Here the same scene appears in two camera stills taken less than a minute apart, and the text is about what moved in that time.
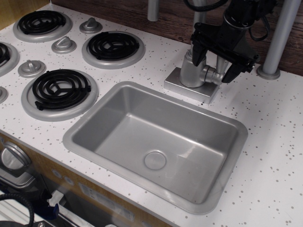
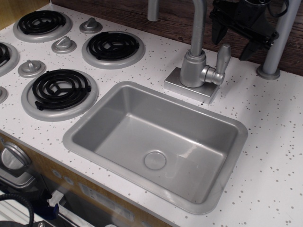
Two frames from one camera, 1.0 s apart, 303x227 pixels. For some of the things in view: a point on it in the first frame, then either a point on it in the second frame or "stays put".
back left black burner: (42, 26) stays put
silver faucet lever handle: (221, 65) stays put
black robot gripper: (229, 39) → (247, 17)
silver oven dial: (13, 157) stays put
